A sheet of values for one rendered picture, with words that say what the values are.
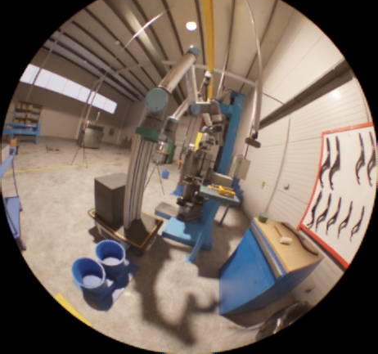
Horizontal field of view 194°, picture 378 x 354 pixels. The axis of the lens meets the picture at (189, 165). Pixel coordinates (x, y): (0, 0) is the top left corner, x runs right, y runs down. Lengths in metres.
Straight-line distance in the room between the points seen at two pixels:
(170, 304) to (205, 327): 0.44
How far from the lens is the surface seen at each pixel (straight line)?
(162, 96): 0.75
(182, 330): 1.41
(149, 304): 1.39
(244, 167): 2.26
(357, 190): 1.86
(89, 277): 1.36
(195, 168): 1.97
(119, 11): 5.52
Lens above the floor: 1.37
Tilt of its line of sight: 6 degrees down
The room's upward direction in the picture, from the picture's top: 16 degrees clockwise
